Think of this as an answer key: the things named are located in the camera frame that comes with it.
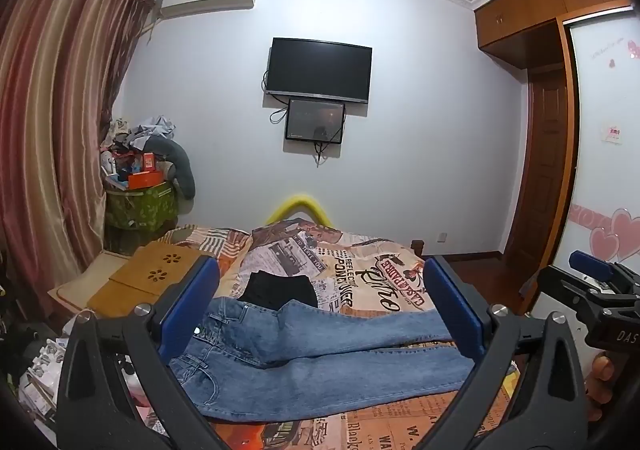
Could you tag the white sliding wardrobe door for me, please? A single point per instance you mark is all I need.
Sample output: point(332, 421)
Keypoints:
point(603, 219)

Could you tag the small black wall monitor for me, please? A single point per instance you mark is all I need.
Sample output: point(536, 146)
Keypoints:
point(316, 121)

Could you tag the wooden lap desk board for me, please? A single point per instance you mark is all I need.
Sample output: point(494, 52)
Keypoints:
point(144, 278)

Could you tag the printed patchwork bed cover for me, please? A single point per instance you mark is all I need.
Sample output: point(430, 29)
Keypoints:
point(354, 275)

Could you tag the pile of clutter on box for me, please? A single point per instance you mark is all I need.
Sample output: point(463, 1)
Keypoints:
point(121, 152)

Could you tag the black folded garment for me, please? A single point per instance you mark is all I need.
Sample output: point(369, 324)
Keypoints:
point(273, 292)

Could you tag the striped pink gold curtain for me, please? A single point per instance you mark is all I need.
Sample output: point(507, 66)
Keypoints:
point(62, 64)

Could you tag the orange box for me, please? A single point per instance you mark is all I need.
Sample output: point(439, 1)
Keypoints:
point(143, 180)

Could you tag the right hand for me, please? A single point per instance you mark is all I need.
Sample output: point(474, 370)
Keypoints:
point(597, 389)

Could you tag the green patterned storage box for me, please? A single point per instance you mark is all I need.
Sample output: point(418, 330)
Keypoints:
point(145, 210)

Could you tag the wooden wardrobe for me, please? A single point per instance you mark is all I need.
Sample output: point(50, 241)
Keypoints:
point(531, 35)

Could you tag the blue denim jeans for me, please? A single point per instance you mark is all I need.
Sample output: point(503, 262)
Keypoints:
point(246, 363)

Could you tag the yellow curved pillow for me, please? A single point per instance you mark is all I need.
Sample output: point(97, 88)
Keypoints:
point(300, 203)

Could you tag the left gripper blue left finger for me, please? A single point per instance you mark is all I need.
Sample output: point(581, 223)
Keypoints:
point(95, 409)

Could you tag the grey neck pillow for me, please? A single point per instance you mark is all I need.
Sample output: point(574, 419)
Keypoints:
point(170, 151)

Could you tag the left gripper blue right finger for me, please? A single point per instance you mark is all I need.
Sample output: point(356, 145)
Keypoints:
point(548, 409)

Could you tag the black wall television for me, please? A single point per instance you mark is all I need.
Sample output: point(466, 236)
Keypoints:
point(321, 70)

